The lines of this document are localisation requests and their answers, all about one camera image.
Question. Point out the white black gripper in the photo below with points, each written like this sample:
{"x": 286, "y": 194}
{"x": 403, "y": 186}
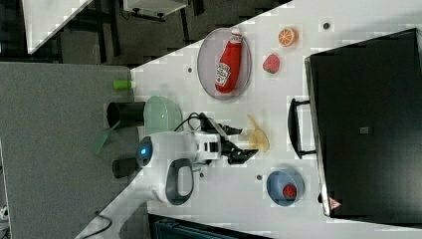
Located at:
{"x": 209, "y": 147}

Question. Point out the yellow peeled banana toy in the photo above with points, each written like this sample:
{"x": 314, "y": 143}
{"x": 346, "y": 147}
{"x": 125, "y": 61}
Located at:
{"x": 254, "y": 136}

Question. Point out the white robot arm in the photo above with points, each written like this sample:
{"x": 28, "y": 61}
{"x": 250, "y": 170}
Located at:
{"x": 166, "y": 159}

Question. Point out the blue bowl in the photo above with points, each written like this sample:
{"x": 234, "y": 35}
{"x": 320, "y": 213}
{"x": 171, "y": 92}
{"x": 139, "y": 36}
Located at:
{"x": 277, "y": 180}

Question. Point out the red ketchup bottle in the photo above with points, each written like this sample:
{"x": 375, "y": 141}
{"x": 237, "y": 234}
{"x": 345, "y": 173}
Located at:
{"x": 228, "y": 69}

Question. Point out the red watermelon slice toy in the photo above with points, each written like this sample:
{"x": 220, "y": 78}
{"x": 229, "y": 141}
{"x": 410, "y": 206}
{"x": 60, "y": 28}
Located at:
{"x": 290, "y": 191}

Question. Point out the green perforated strainer basket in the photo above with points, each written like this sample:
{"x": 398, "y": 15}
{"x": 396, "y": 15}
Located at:
{"x": 161, "y": 114}

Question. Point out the red strawberry toy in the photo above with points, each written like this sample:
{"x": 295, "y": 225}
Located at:
{"x": 271, "y": 64}

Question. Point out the orange slice toy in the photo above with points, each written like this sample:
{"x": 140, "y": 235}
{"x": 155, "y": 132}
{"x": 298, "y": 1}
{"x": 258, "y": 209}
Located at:
{"x": 288, "y": 36}

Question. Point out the green marker pen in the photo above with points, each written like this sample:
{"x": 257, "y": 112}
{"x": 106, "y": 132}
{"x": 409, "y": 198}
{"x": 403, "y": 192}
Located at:
{"x": 123, "y": 84}

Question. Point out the black toaster oven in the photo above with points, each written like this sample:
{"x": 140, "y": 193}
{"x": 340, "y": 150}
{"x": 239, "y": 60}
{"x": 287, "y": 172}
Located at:
{"x": 366, "y": 108}

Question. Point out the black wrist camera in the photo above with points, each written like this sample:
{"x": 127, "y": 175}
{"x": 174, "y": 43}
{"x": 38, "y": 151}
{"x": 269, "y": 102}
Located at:
{"x": 210, "y": 124}

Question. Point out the small black cylinder post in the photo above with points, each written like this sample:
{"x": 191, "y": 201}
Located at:
{"x": 123, "y": 167}

